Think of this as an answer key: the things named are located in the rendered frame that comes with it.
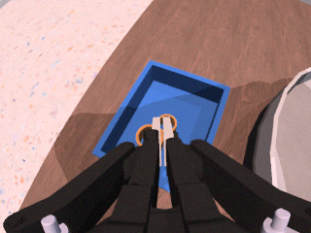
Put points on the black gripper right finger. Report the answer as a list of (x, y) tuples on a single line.
[(248, 199)]

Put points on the blue rectangular tray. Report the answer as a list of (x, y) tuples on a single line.
[(196, 103)]

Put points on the bronze bushing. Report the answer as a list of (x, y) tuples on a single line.
[(139, 134), (173, 121)]

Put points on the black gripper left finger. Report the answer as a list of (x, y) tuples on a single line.
[(81, 203)]

